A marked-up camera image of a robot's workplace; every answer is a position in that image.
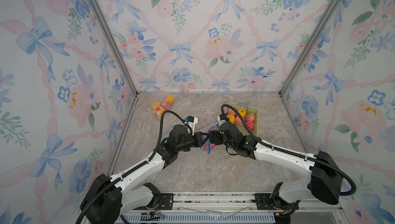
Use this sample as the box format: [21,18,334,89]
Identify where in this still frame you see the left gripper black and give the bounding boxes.
[176,132,210,154]

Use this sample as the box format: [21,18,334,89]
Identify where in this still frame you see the blue zipper clear bag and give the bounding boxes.
[200,124,219,155]

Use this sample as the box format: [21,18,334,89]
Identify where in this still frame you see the green plastic basket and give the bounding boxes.
[226,102,259,137]

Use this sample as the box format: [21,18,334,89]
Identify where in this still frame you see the pink zipper clear bag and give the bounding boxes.
[136,92,177,119]

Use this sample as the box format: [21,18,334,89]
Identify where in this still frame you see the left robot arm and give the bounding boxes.
[76,125,209,224]

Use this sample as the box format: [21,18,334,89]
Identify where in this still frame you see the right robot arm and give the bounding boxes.
[210,122,343,210]

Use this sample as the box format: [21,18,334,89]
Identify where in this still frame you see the yellow peach with leaf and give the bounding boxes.
[238,109,246,119]

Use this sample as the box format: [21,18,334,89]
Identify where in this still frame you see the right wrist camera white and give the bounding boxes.
[217,114,228,126]

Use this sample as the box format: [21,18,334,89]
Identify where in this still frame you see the left black cable hose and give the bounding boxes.
[75,109,187,224]

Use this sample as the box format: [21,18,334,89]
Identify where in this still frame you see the black cable hose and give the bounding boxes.
[75,109,187,224]
[221,104,358,196]

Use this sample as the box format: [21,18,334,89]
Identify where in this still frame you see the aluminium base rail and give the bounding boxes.
[114,192,350,224]

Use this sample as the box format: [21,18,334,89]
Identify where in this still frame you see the right black cable hose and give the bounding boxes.
[221,104,358,196]

